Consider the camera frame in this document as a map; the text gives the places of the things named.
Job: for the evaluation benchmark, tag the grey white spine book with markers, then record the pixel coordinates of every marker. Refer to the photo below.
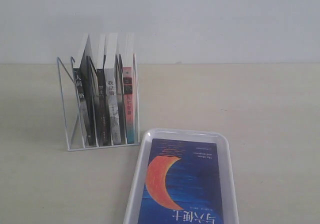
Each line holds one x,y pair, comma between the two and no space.
111,83

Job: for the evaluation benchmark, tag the blue moon cover book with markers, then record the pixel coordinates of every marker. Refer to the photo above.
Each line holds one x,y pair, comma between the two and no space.
182,184

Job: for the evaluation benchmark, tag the white wire book rack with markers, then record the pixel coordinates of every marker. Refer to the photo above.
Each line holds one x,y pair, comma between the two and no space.
74,124

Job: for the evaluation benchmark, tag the pink teal spine book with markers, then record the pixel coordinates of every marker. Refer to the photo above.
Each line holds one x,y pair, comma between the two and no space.
128,89

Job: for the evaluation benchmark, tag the dark brown spine book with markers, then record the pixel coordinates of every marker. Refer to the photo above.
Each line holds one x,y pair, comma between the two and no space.
103,115

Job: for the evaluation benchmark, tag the white plastic tray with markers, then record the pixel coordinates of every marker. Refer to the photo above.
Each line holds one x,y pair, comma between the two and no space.
229,203

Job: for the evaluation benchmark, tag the black grey spine book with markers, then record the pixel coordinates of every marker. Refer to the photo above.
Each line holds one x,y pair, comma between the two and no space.
81,73

